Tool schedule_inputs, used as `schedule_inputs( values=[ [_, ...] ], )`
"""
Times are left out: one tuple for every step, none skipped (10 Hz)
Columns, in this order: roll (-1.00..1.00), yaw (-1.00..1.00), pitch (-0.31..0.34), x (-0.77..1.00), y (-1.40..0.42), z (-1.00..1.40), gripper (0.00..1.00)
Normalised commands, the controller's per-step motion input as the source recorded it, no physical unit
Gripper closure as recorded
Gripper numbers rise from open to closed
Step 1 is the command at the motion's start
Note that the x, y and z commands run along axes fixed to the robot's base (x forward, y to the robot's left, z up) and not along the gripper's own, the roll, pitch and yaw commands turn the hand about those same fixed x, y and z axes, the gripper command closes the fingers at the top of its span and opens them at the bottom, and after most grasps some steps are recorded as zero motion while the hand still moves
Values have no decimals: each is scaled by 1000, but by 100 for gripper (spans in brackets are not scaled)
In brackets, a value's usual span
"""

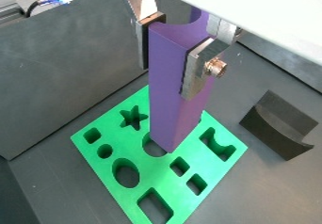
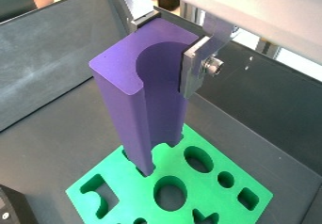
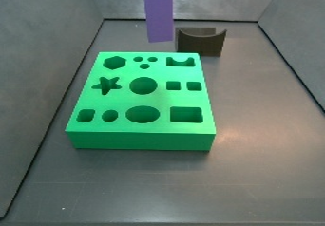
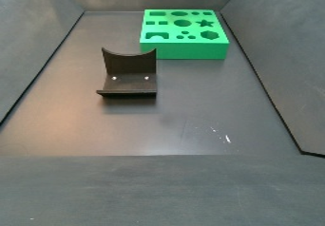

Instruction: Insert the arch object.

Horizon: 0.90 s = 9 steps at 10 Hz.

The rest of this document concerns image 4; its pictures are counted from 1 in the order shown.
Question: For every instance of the black curved holder stand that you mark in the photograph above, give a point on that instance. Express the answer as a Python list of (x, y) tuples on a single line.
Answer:
[(131, 74)]

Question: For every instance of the green shape sorter block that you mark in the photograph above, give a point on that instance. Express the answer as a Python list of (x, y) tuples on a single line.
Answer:
[(184, 34)]

